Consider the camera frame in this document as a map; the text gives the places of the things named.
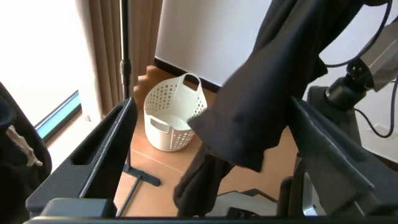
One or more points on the window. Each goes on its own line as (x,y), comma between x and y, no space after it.
(46,46)

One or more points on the black garment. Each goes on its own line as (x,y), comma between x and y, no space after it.
(18,186)
(264,93)

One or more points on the brown curtain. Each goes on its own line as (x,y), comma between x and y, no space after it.
(105,46)

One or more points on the black clothes rack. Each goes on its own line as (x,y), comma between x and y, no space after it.
(125,62)

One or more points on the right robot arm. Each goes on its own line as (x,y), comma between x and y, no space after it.
(345,90)

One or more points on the white laundry basket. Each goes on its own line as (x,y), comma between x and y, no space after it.
(174,133)

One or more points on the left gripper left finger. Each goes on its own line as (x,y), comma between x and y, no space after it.
(99,186)

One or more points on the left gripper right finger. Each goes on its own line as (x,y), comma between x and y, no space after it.
(342,180)

